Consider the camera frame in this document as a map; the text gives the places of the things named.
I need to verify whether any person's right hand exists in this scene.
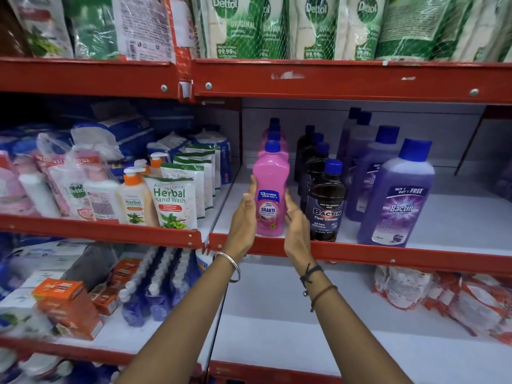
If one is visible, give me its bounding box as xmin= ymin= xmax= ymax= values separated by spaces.
xmin=283 ymin=189 xmax=318 ymax=273

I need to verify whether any person's left hand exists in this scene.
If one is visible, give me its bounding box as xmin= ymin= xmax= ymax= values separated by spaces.
xmin=223 ymin=175 xmax=258 ymax=260

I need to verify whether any person's right forearm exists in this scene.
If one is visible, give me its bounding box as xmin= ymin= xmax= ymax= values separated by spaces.
xmin=300 ymin=266 xmax=414 ymax=384

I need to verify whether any person's left forearm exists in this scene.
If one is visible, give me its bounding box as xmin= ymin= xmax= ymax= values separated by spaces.
xmin=115 ymin=254 xmax=241 ymax=384

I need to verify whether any dark floor cleaner bottle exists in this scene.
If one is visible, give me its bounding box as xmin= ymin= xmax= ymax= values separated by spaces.
xmin=300 ymin=142 xmax=331 ymax=214
xmin=294 ymin=124 xmax=316 ymax=182
xmin=309 ymin=158 xmax=349 ymax=242
xmin=296 ymin=132 xmax=325 ymax=184

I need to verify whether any white green hand wash pouch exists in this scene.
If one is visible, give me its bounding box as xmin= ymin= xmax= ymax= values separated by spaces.
xmin=160 ymin=162 xmax=206 ymax=220
xmin=183 ymin=144 xmax=222 ymax=192
xmin=173 ymin=152 xmax=215 ymax=212
xmin=142 ymin=173 xmax=198 ymax=231

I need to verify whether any silver bangle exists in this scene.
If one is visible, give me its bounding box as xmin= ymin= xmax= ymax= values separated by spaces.
xmin=213 ymin=252 xmax=241 ymax=283

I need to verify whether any purple floor cleaner bottle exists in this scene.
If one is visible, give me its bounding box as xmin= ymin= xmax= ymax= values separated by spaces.
xmin=357 ymin=138 xmax=436 ymax=248
xmin=344 ymin=125 xmax=401 ymax=223
xmin=345 ymin=111 xmax=377 ymax=176

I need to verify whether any red metal shelving rack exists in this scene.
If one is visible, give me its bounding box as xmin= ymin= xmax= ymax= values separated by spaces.
xmin=0 ymin=56 xmax=512 ymax=384

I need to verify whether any row of blue toilet cleaners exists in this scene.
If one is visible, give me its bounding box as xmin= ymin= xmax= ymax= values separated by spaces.
xmin=118 ymin=246 xmax=201 ymax=328

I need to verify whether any pile of blue white packets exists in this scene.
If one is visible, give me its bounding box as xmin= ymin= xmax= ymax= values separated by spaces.
xmin=0 ymin=101 xmax=233 ymax=185

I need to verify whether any small orange box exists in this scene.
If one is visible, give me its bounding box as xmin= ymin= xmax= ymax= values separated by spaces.
xmin=90 ymin=283 xmax=121 ymax=317
xmin=109 ymin=258 xmax=143 ymax=286

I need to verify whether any row of green white pouches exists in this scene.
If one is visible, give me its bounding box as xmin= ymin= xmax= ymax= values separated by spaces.
xmin=191 ymin=0 xmax=512 ymax=63

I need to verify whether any red net packet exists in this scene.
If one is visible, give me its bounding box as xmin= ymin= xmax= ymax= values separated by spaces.
xmin=167 ymin=0 xmax=198 ymax=82

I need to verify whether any grey plastic packet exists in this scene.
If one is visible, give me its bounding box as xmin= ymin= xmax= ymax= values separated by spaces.
xmin=60 ymin=241 xmax=121 ymax=293

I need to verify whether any pile of red white pouches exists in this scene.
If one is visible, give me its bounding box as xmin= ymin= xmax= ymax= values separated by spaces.
xmin=373 ymin=265 xmax=512 ymax=346

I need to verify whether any pile of pink refill pouches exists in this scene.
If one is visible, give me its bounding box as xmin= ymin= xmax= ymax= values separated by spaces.
xmin=0 ymin=132 xmax=122 ymax=225

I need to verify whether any white text-printed pouch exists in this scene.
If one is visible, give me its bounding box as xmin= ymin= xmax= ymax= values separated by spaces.
xmin=111 ymin=0 xmax=177 ymax=63

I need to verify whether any large orange box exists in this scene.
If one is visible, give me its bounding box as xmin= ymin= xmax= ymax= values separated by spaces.
xmin=31 ymin=277 xmax=105 ymax=341

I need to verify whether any green refill pouch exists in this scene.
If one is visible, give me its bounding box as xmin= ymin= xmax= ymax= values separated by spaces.
xmin=64 ymin=0 xmax=119 ymax=60

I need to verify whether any heap of white blue packs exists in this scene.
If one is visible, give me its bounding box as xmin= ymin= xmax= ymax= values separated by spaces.
xmin=0 ymin=238 xmax=90 ymax=340

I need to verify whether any white pink refill pouch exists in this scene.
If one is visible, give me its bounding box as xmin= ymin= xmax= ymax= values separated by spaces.
xmin=5 ymin=0 xmax=75 ymax=59

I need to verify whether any cluster of blue white bottles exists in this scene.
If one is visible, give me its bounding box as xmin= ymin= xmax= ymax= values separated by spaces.
xmin=0 ymin=348 xmax=122 ymax=384

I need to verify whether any black thread bracelet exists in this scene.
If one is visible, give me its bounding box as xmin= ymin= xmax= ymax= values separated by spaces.
xmin=299 ymin=263 xmax=324 ymax=297

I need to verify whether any brown thread bracelet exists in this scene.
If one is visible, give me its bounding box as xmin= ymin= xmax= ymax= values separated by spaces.
xmin=309 ymin=285 xmax=339 ymax=313

